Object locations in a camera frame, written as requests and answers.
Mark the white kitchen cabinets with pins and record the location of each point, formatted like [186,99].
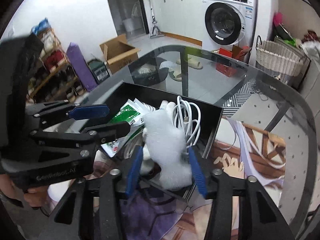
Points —
[180,19]

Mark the green medicine sachet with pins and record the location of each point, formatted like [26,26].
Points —
[129,121]

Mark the beige slipper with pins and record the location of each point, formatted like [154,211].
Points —
[193,63]

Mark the mop with metal handle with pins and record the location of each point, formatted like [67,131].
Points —
[155,31]

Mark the black storage box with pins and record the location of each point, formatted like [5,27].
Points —
[198,120]

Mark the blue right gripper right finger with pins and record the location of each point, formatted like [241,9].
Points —
[198,176]

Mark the person's left hand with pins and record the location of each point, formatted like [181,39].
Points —
[34,197]

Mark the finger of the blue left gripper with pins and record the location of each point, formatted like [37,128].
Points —
[89,112]

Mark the dark green box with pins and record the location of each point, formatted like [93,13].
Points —
[99,70]

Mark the red box on floor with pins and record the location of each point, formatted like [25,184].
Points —
[237,54]

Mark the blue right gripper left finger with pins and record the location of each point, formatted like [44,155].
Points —
[132,178]

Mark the anime printed table mat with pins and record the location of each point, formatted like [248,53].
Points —
[234,195]

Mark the white foam sheet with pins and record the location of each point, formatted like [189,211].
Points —
[167,148]

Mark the black trash bag bin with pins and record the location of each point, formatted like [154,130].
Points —
[151,73]

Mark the woven laundry basket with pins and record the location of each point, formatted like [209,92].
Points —
[277,61]

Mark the white washing machine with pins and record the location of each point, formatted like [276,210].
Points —
[228,23]

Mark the pile of clothes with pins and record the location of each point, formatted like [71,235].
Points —
[310,45]

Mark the open cardboard box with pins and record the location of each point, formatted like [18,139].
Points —
[118,53]

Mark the purple rolled mat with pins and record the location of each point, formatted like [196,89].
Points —
[80,66]

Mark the wooden shoe rack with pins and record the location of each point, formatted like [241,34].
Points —
[55,78]

